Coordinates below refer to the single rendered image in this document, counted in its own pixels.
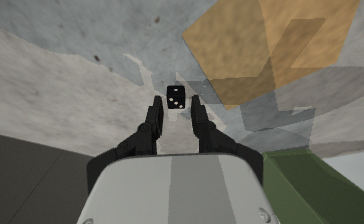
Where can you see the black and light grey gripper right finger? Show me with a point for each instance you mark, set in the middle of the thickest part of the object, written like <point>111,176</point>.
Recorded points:
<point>212,140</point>

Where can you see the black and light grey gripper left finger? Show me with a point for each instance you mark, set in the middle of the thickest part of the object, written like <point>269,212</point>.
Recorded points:
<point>142,142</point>

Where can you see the tan mat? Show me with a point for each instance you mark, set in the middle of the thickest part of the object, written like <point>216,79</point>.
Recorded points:
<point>248,48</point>

